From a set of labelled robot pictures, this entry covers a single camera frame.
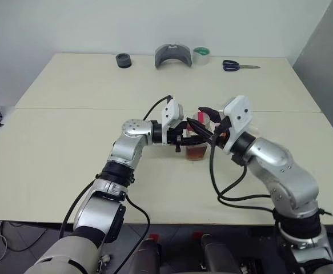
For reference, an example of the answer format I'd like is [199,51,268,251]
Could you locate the black left upper arm cable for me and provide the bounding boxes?
[58,196,151,274]

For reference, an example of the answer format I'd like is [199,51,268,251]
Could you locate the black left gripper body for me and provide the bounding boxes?
[166,125,190,154]

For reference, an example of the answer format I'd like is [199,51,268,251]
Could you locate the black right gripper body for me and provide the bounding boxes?
[211,115,232,150]

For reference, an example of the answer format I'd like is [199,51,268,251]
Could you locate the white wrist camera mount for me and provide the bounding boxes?
[222,95,255,155]
[161,98,186,146]

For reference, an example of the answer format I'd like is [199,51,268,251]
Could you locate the black floor cable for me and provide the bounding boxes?
[0,221,49,253]

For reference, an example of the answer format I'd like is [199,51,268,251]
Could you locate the clear tape roll green core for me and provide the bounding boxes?
[192,46,211,66]

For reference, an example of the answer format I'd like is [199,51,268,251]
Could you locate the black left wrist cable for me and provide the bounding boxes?
[142,95,173,120]

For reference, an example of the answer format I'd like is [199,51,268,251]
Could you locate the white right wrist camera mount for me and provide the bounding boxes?
[222,95,255,155]

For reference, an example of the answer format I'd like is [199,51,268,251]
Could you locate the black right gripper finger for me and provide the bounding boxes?
[187,116,214,138]
[198,106,223,123]

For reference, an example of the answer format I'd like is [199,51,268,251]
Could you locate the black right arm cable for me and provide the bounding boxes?
[208,130,277,213]

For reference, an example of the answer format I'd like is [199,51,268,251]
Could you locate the clear cup with brown liquid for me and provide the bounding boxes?
[184,110,213,163]

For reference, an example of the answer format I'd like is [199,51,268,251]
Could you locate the blue handled scissors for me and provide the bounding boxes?
[222,59,262,72]

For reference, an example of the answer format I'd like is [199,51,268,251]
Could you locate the black tape roll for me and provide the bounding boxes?
[115,53,133,69]

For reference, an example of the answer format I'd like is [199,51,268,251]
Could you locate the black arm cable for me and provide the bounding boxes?
[58,196,151,274]
[208,130,277,213]

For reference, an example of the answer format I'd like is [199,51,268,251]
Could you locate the dark rounded shape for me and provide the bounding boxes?
[199,233,237,274]
[130,236,163,274]

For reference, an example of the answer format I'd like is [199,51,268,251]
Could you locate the grey curved plastic holder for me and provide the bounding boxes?
[154,43,193,70]

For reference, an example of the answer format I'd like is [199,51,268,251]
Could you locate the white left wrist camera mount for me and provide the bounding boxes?
[161,98,186,146]

